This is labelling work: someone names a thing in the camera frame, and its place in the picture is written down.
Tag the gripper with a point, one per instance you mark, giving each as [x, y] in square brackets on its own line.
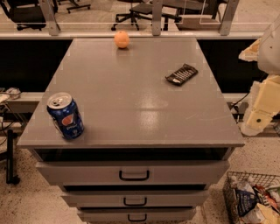
[270, 52]

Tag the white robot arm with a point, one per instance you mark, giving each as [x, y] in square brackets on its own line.
[266, 52]

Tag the red snack bag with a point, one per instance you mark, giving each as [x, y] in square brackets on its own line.
[264, 197]

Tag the blue snack bag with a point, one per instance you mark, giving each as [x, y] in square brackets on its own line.
[246, 201]

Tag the grey drawer cabinet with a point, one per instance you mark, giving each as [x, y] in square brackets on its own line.
[135, 121]

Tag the orange fruit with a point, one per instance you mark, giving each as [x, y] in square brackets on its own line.
[122, 39]

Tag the black office chair centre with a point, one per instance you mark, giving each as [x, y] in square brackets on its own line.
[139, 9]

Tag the black office chair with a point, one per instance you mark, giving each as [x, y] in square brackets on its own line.
[24, 13]
[139, 9]

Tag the blue pepsi can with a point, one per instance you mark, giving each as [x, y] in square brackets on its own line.
[65, 115]

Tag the black stand left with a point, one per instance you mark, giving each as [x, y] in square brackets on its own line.
[11, 178]

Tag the black office chair left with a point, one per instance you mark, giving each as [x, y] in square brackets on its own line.
[24, 13]

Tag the wire basket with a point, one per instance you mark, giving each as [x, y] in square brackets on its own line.
[264, 180]

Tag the top drawer black handle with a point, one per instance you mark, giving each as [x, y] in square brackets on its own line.
[134, 176]

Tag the drawer black handle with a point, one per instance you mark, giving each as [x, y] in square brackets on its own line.
[134, 176]
[135, 202]
[137, 217]

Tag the middle drawer black handle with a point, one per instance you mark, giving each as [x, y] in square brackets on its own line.
[135, 202]

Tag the bottom drawer black handle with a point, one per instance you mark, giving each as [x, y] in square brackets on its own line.
[137, 217]

